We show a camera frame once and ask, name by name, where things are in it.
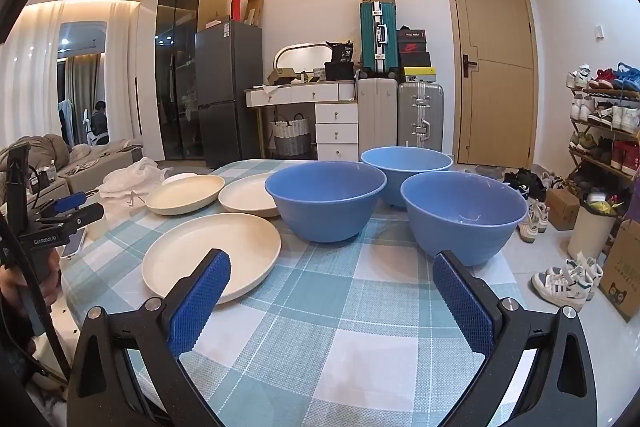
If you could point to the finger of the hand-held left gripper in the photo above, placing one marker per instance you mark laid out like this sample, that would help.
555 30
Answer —
72 201
85 213

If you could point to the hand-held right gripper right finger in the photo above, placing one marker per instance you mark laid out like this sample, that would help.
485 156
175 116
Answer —
465 307

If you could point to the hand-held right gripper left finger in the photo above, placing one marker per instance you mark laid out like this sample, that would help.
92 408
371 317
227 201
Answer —
200 302

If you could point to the cream plate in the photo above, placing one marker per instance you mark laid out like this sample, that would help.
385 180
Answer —
185 197
200 242
245 197

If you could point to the blue bowl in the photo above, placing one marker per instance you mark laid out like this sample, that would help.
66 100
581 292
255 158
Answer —
405 157
325 212
465 232

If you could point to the person's left forearm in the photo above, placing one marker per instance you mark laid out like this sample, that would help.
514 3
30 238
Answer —
12 347

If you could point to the person's left hand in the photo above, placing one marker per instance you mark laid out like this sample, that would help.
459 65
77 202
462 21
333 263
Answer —
12 289

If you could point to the smartphone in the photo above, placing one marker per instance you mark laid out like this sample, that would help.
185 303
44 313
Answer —
75 244

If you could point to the white plastic bag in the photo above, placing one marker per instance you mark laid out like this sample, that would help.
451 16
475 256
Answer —
130 182

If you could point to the grey sofa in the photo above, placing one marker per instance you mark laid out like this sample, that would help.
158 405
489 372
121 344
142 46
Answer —
115 148

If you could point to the white office chair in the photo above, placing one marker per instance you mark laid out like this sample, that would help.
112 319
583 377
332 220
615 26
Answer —
90 134

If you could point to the white green sneaker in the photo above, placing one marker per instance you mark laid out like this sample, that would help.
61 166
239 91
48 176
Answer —
555 289
587 272

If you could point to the beige sneaker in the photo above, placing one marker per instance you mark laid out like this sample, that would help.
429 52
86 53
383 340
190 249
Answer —
541 214
526 227

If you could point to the brown curtain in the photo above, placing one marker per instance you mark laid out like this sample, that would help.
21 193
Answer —
80 87

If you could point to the teal white checkered tablecloth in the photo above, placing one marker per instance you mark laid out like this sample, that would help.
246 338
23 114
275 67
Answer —
325 307

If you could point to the white sheer curtain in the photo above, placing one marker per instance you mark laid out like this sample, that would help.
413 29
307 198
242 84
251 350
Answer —
30 82
130 72

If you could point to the grey door mat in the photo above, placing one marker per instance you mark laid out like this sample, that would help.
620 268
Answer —
490 172

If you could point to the small cardboard box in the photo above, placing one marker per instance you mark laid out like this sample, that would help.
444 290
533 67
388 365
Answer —
562 209

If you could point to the pile of dark shoes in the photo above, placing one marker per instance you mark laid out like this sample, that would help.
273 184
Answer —
530 184

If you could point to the white trash bin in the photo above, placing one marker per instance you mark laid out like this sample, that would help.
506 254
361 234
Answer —
590 232

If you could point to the large printed cardboard box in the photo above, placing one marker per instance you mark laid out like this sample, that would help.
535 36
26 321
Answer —
622 277

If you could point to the black glass cabinet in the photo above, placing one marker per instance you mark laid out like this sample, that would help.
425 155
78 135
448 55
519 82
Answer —
175 57

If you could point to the woven laundry basket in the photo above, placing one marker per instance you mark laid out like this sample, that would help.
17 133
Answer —
291 134

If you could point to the silver suitcase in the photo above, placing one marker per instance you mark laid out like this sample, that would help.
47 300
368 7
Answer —
420 112

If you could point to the grey refrigerator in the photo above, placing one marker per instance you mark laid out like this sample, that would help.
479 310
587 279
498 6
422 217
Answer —
227 72

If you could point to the beige suitcase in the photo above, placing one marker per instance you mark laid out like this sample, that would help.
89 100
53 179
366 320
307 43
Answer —
377 117

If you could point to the metal shoe rack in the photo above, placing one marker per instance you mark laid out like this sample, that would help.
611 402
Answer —
580 124

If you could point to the white vanity desk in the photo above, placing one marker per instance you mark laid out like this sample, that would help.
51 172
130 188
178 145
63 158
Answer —
300 94

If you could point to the small brown box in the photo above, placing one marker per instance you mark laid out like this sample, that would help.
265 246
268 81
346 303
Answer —
280 77

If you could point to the shoe rack with shoes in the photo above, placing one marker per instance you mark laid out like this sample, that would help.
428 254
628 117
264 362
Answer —
615 112

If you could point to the wooden door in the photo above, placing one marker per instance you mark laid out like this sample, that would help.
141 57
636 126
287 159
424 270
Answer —
495 57

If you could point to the open cardboard box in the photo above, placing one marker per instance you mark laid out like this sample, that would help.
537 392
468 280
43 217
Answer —
254 12

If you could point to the red black shoe box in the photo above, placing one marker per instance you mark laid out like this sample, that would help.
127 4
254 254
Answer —
414 47

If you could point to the oval mirror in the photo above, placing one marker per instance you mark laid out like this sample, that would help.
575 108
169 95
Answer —
305 57

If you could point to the black storage basket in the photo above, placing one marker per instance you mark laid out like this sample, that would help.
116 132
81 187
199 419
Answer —
340 71

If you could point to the black paper bag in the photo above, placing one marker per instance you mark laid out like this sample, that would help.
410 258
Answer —
344 52

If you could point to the teal suitcase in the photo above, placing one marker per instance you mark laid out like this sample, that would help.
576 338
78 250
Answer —
372 37

